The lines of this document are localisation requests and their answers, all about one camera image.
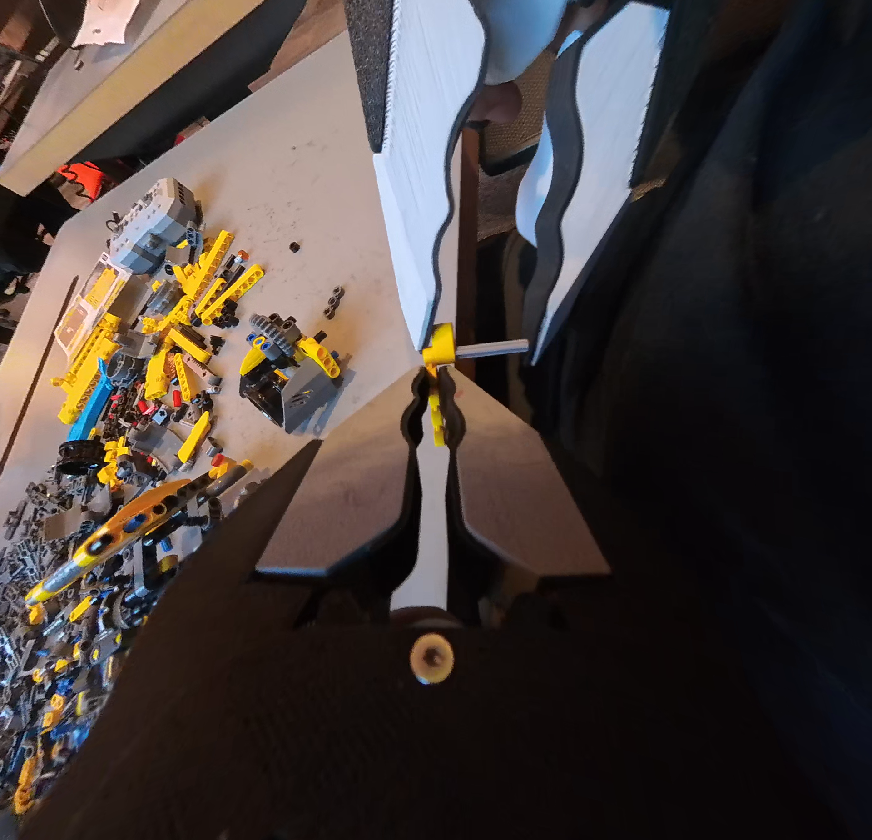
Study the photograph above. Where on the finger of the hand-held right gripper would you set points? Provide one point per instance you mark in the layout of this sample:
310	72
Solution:
599	138
422	172

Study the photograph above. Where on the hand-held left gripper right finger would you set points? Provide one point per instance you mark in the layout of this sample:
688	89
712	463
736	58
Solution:
524	506

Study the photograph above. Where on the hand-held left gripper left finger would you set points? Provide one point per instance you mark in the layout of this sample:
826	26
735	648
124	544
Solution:
340	506

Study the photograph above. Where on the yellow holed beam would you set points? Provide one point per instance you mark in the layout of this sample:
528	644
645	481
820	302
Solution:
436	411

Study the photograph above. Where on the yellow brick wheel subassembly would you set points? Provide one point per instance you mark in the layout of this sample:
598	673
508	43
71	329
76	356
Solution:
293	376

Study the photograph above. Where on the thin grey axle rod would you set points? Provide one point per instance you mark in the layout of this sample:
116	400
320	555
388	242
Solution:
490	347

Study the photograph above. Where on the small yellow connector piece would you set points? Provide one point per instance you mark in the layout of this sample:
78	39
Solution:
439	346

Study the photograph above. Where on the yellow brick vehicle model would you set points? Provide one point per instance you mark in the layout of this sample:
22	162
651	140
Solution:
122	533

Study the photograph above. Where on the spread of yellow beams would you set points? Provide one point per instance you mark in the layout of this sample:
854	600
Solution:
204	288

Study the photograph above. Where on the grey desk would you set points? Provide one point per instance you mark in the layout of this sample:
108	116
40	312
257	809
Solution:
306	172

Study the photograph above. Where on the yellow curved fairing piece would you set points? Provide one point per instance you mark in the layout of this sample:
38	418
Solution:
194	438

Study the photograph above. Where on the pile of black red pieces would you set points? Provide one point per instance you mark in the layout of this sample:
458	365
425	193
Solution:
157	411

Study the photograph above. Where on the black connector cluster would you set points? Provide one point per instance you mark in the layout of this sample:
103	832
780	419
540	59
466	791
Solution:
221	321

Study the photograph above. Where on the neighbouring grey table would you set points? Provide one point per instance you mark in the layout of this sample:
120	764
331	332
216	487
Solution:
136	70

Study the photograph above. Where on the person's dark clothing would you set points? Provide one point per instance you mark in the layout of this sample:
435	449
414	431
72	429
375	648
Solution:
749	376

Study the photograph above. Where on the black wheel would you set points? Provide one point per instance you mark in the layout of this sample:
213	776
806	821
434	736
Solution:
78	455

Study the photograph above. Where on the blue brick separator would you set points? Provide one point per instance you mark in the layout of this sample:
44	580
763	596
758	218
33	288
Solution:
92	404

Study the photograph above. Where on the grey battery box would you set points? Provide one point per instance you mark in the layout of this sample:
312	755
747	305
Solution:
153	227

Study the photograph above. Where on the stack of yellow panels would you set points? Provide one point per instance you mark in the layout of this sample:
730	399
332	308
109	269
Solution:
88	363

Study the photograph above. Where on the pile of grey track links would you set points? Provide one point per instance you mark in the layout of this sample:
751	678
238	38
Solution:
34	526

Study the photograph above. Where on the sticker sheet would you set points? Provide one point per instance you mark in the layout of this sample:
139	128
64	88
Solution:
88	301

